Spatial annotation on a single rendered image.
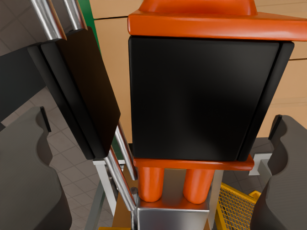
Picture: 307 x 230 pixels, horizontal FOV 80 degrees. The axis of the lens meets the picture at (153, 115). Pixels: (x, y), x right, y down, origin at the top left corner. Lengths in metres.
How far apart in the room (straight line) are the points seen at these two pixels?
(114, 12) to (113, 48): 0.13
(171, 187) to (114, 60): 0.67
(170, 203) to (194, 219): 0.03
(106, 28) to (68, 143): 1.34
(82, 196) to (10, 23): 1.84
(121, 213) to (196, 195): 0.77
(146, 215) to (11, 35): 1.54
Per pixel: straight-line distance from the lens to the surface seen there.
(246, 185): 2.37
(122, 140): 0.15
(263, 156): 2.07
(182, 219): 0.19
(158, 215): 0.18
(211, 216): 1.50
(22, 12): 1.54
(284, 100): 1.02
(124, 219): 0.91
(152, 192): 0.16
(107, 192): 1.27
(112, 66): 0.81
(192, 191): 0.17
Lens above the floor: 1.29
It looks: 57 degrees down
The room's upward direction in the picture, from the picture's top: 178 degrees counter-clockwise
